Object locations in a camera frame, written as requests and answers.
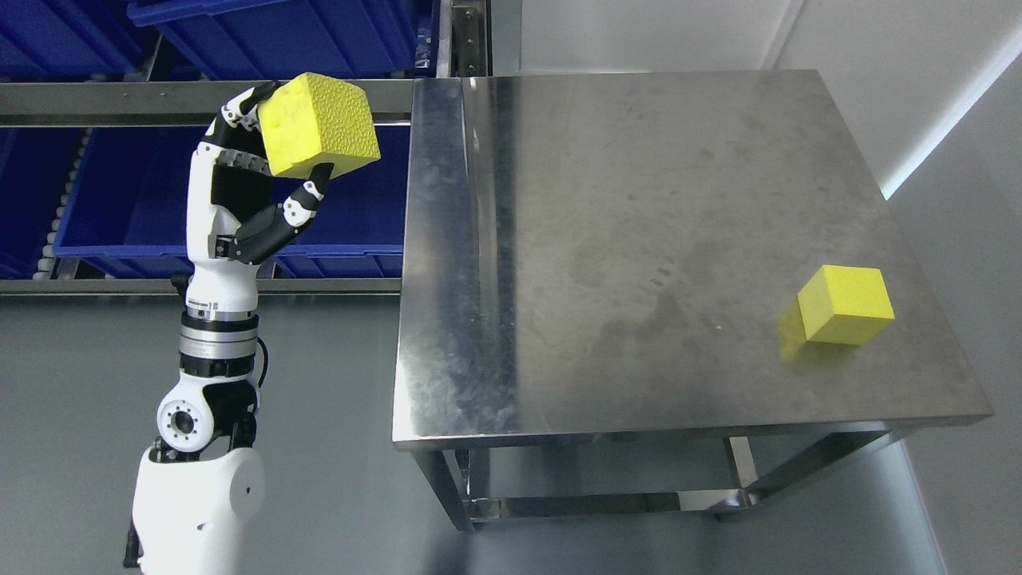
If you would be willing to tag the blue bin far left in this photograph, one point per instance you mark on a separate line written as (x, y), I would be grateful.
(52, 41)

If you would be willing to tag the stainless steel table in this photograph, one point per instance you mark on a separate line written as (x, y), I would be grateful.
(612, 258)

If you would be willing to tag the yellow foam block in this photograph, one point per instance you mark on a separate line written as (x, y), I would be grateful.
(844, 304)
(316, 119)

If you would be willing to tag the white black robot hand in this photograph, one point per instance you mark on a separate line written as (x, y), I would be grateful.
(232, 225)

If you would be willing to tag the blue bin upper shelf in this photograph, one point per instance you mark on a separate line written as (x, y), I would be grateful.
(277, 40)

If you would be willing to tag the grey metal shelf rack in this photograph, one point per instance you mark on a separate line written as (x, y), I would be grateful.
(463, 34)

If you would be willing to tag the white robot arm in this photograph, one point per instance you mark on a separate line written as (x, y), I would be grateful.
(201, 481)

